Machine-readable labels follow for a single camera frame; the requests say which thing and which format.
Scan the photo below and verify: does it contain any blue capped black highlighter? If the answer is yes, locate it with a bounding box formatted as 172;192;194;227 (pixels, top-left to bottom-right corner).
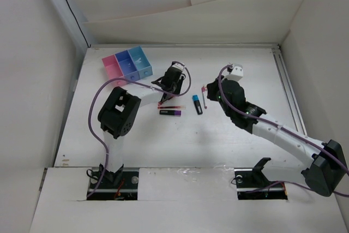
192;95;203;115

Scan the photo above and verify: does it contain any red transparent pen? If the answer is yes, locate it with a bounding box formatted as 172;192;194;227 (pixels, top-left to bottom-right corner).
157;106;186;110
158;101;183;107

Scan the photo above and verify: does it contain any purple capped black highlighter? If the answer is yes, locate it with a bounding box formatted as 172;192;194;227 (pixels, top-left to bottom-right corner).
159;110;182;116

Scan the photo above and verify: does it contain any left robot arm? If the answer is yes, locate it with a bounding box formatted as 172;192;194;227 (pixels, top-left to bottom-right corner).
98;63;186;188

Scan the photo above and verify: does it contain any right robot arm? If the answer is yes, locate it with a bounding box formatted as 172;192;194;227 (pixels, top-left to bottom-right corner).
207;77;348;197

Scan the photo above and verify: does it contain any pink capped white marker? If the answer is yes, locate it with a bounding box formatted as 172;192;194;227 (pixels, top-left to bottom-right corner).
201;85;207;109

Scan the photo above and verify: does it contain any blue drawer container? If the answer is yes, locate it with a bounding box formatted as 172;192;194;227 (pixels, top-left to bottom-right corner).
128;46;153;79

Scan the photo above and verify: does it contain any purple drawer container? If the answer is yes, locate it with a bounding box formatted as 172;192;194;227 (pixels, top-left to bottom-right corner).
115;50;140;81

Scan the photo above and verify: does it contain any pink drawer container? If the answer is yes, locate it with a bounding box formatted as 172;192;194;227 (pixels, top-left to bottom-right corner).
102;55;124;80

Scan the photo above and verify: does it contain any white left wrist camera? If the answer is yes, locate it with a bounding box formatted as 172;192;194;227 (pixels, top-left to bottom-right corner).
171;62;185;72

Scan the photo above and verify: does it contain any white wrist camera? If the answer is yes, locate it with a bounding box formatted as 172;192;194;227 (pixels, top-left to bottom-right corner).
225;63;244;82
171;62;185;72

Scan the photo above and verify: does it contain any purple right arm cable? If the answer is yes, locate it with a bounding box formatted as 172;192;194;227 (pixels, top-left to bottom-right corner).
217;64;349;198

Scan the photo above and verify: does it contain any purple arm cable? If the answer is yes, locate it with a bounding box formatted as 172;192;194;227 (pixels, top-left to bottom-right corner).
87;62;192;200
217;64;349;198

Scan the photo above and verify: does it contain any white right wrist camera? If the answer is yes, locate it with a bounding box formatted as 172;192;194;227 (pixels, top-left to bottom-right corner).
225;63;244;82

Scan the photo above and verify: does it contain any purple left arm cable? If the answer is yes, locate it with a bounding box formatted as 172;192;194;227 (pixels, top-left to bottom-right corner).
87;62;192;200

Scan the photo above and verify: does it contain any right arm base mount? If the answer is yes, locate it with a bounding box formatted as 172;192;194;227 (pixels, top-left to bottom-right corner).
231;158;288;200

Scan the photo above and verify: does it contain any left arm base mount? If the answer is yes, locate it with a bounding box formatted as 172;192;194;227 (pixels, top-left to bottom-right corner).
86;164;140;201

